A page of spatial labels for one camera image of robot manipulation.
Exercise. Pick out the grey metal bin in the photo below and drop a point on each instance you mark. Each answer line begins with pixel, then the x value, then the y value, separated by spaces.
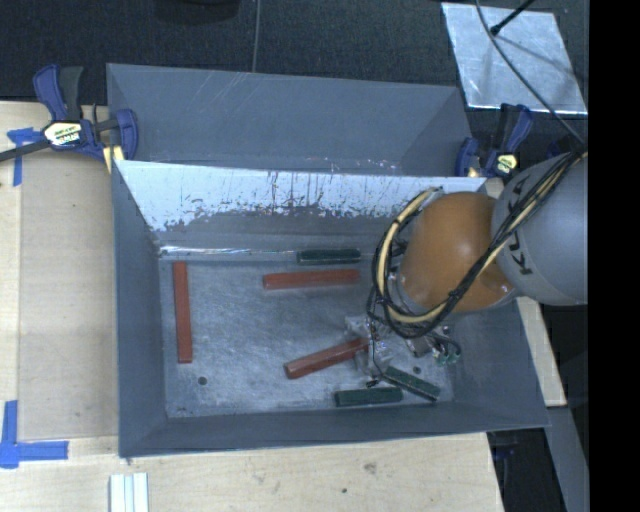
pixel 280 125

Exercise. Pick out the red-brown block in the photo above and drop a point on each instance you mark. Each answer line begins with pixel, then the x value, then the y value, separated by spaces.
pixel 183 310
pixel 320 360
pixel 310 279

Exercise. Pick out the dark green flat block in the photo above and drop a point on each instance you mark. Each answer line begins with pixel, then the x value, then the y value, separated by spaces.
pixel 327 256
pixel 367 396
pixel 415 384

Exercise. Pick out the pale wood board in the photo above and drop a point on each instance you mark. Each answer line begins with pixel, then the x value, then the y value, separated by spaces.
pixel 65 300

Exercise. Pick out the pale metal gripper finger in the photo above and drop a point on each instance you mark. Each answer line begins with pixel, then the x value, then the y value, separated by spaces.
pixel 382 362
pixel 357 326

